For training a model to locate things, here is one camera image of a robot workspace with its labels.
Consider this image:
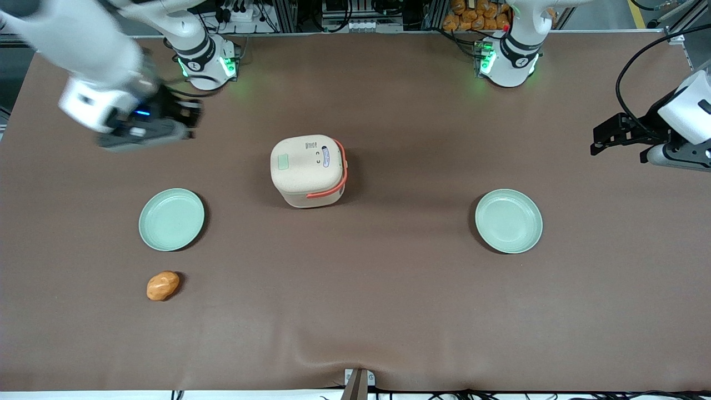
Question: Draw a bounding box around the grey power strip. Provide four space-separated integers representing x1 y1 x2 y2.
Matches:
327 19 404 33

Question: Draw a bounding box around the beige rice cooker orange handle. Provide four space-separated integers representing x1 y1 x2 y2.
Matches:
270 134 349 209

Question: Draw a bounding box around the pale green round plate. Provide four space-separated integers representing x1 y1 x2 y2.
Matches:
138 188 206 252
474 189 544 254

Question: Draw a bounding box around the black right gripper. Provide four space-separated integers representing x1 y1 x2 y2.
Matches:
110 82 203 140

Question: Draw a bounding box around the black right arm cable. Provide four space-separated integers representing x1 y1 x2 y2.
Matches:
160 78 223 99

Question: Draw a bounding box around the orange-brown bread roll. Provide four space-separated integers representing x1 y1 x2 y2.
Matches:
147 271 181 302

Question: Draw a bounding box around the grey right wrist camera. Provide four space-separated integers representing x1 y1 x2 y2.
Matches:
99 119 193 154

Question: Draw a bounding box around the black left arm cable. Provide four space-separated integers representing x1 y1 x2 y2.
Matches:
615 23 711 141

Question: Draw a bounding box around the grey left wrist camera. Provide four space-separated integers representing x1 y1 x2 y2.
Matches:
646 143 711 172

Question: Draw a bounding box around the brown table mat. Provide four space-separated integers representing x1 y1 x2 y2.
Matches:
0 31 711 393

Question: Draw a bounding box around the white power strip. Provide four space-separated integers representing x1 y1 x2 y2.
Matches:
219 4 257 24

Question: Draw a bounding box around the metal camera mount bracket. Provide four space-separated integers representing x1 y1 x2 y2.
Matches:
340 368 376 400

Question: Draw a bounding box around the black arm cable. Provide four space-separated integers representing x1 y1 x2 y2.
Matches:
615 23 711 141
160 78 223 99

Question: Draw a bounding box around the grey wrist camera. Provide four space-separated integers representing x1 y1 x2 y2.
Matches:
99 119 193 154
646 143 711 172

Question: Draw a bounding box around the bag of orange bread rolls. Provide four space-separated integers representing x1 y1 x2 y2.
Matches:
443 0 512 32

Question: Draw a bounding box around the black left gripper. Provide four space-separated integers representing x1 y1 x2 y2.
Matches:
590 99 685 157

